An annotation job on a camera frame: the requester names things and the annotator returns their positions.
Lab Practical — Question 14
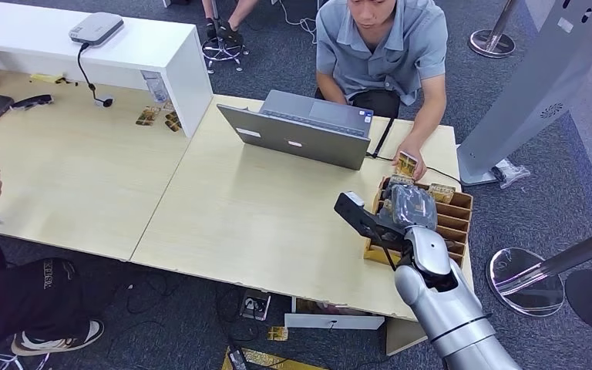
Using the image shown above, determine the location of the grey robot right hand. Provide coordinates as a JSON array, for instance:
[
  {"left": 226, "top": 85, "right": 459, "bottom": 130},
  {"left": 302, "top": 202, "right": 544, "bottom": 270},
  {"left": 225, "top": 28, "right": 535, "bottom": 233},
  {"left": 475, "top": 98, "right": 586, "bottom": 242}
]
[{"left": 377, "top": 183, "right": 439, "bottom": 232}]

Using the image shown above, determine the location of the person's left hand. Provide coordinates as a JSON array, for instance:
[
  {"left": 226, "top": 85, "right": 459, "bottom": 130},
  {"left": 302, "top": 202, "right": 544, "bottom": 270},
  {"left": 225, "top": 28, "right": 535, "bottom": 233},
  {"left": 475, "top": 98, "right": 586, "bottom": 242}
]
[{"left": 391, "top": 136, "right": 429, "bottom": 183}]

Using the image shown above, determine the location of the wooden card organizer box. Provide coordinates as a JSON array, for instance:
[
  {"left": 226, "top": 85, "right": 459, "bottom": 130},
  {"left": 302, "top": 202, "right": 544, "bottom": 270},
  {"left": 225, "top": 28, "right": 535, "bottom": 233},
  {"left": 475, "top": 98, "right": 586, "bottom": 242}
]
[{"left": 362, "top": 175, "right": 475, "bottom": 268}]

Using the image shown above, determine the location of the person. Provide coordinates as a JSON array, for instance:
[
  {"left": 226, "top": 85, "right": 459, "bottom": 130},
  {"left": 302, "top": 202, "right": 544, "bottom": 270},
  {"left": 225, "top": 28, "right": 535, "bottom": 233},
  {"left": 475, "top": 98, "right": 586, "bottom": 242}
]
[
  {"left": 200, "top": 0, "right": 262, "bottom": 46},
  {"left": 0, "top": 160, "right": 106, "bottom": 370},
  {"left": 314, "top": 0, "right": 449, "bottom": 183}
]

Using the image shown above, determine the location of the black handheld tool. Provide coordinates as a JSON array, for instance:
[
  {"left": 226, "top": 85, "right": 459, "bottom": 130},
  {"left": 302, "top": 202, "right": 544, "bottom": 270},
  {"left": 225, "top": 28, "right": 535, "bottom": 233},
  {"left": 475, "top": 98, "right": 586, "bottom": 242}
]
[{"left": 10, "top": 93, "right": 55, "bottom": 112}]

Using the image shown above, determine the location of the clear plastic bag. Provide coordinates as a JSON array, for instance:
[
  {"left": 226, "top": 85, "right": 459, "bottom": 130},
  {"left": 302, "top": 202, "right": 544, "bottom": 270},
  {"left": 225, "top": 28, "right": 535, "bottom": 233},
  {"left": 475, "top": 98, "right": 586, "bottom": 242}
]
[{"left": 490, "top": 157, "right": 531, "bottom": 190}]

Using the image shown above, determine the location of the yellow item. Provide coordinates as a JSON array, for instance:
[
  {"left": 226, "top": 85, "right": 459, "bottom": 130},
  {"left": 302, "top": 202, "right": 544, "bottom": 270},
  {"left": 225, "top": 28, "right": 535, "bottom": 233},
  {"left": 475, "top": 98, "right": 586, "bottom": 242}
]
[{"left": 29, "top": 72, "right": 68, "bottom": 86}]

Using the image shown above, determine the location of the grey laptop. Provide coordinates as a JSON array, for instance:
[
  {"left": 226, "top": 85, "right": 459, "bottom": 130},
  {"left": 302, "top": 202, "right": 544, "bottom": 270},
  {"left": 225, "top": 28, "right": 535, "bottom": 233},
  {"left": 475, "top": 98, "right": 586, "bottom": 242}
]
[{"left": 216, "top": 89, "right": 375, "bottom": 172}]

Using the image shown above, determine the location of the beige desk leg panel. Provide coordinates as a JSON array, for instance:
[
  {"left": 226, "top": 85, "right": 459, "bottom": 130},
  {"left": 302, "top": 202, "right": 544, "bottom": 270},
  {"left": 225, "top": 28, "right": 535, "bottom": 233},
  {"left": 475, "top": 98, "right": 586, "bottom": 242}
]
[{"left": 385, "top": 317, "right": 429, "bottom": 358}]

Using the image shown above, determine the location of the silver kiosk stand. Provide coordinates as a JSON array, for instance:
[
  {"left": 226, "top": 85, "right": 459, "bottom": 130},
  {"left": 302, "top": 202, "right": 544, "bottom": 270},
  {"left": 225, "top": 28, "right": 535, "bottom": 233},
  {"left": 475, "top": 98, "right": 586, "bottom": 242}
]
[{"left": 456, "top": 0, "right": 592, "bottom": 187}]

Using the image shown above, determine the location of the chrome stanchion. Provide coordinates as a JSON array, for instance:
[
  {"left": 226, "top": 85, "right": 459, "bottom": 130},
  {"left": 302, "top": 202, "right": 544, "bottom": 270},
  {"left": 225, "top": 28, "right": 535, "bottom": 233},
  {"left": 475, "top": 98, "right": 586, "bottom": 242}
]
[
  {"left": 468, "top": 0, "right": 520, "bottom": 59},
  {"left": 486, "top": 220, "right": 592, "bottom": 318}
]

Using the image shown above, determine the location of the white drawer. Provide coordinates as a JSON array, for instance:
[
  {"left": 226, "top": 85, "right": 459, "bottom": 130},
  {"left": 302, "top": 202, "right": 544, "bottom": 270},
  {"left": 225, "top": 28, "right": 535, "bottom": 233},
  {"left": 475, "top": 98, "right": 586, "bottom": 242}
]
[{"left": 283, "top": 297, "right": 386, "bottom": 331}]

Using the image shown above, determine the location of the metal floor socket box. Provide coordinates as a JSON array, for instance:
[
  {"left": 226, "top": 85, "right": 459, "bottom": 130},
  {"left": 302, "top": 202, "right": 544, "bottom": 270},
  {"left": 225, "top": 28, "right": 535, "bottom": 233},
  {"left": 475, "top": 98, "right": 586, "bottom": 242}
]
[{"left": 239, "top": 289, "right": 272, "bottom": 322}]

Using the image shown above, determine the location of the grey box device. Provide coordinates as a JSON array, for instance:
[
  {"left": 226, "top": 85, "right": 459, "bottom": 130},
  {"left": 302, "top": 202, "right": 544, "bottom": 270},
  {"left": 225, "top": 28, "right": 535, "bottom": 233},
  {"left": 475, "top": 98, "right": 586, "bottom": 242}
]
[{"left": 68, "top": 12, "right": 126, "bottom": 48}]

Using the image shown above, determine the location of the clear acrylic holder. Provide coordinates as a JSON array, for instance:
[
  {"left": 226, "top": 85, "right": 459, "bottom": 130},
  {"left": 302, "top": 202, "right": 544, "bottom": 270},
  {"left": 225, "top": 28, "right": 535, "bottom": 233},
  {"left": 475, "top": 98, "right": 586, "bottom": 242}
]
[{"left": 140, "top": 69, "right": 171, "bottom": 106}]

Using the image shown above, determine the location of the white desk riser shelf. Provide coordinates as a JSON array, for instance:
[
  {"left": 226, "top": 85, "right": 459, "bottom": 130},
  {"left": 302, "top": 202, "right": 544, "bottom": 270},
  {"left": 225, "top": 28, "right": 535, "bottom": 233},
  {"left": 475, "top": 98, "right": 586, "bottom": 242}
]
[{"left": 0, "top": 0, "right": 215, "bottom": 140}]

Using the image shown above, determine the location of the yellow floor tape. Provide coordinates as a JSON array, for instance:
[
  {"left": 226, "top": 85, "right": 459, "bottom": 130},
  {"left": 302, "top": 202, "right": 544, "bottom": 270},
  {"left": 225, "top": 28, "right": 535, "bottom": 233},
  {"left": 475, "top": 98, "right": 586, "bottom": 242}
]
[{"left": 221, "top": 346, "right": 328, "bottom": 370}]

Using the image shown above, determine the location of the chrome stool base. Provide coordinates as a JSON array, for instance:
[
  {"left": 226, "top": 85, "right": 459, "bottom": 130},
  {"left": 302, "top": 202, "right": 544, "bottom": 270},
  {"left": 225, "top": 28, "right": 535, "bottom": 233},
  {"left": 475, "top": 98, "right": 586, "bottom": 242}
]
[{"left": 200, "top": 0, "right": 251, "bottom": 76}]

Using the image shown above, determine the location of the black power adapter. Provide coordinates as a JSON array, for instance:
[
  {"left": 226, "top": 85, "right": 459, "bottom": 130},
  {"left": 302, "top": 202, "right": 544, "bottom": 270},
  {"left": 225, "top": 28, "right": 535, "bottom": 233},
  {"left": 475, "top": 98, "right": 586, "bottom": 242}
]
[{"left": 226, "top": 338, "right": 249, "bottom": 370}]

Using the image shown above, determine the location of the black laptop cable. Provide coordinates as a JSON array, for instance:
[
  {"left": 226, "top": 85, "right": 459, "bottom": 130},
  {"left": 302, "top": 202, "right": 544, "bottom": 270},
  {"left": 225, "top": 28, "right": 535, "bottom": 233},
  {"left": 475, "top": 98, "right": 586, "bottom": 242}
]
[{"left": 365, "top": 117, "right": 463, "bottom": 187}]

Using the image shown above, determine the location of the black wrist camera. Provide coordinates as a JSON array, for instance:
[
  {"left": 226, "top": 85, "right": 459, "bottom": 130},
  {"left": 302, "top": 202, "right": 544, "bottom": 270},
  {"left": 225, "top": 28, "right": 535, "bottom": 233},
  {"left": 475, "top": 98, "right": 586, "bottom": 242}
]
[{"left": 333, "top": 190, "right": 405, "bottom": 252}]

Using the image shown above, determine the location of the black device cable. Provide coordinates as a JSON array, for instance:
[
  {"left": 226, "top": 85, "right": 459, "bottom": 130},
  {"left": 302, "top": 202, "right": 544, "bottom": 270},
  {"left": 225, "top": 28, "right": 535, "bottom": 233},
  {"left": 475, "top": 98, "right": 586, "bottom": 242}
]
[{"left": 76, "top": 42, "right": 115, "bottom": 109}]

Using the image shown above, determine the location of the white cable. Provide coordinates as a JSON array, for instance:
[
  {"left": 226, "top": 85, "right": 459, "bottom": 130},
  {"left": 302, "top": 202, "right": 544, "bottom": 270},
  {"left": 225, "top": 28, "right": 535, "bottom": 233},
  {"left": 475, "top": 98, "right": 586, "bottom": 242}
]
[{"left": 277, "top": 0, "right": 319, "bottom": 45}]

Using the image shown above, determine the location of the black floor cable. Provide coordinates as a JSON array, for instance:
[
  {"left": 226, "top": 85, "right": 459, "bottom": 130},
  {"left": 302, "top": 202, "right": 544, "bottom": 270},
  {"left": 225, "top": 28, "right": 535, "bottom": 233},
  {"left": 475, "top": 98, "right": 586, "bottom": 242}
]
[{"left": 123, "top": 274, "right": 186, "bottom": 316}]

